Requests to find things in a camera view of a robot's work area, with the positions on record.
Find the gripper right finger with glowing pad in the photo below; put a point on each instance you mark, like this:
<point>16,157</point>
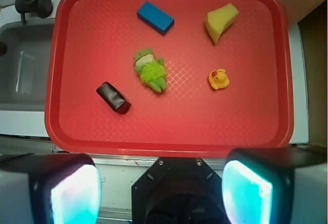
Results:
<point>275,185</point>

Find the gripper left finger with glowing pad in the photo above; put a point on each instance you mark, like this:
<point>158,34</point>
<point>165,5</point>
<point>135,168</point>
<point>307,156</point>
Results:
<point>49,188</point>

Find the yellow green sponge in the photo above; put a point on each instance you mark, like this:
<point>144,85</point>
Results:
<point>219,20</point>

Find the yellow rubber duck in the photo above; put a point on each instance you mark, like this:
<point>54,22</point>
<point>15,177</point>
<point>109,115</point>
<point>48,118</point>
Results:
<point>218,79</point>

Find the dark brown chocolate block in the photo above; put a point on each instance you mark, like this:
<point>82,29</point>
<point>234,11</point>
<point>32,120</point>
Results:
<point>113,98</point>

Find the grey sink basin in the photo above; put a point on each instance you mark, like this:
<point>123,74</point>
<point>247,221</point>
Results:
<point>24,67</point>

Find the red plastic tray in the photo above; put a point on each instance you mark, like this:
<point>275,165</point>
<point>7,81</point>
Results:
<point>94,41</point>

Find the green plush frog toy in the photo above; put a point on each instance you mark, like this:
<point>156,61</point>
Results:
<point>151,71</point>

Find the black faucet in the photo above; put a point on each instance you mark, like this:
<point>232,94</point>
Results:
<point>41,8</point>

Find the blue rectangular block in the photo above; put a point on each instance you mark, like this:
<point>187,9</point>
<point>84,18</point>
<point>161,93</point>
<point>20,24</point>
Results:
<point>155,18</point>

